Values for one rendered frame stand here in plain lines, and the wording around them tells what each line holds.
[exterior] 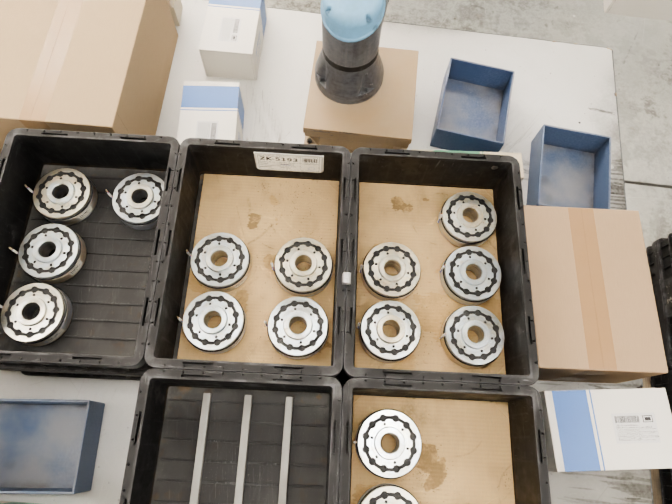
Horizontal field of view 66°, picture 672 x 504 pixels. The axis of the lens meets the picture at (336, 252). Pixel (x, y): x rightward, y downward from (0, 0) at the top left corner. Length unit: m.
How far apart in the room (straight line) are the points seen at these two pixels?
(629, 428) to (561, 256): 0.30
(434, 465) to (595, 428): 0.26
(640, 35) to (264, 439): 2.35
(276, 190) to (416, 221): 0.27
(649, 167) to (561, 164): 1.09
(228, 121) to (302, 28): 0.38
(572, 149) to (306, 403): 0.84
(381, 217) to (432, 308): 0.20
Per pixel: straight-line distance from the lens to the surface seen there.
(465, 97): 1.33
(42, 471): 1.13
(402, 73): 1.23
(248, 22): 1.31
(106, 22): 1.22
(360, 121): 1.15
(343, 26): 1.03
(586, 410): 0.95
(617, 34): 2.71
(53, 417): 1.13
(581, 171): 1.32
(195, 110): 1.18
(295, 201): 1.00
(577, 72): 1.48
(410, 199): 1.01
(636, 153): 2.38
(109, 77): 1.13
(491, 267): 0.96
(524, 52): 1.47
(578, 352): 0.98
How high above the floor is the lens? 1.73
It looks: 70 degrees down
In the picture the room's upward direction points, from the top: 6 degrees clockwise
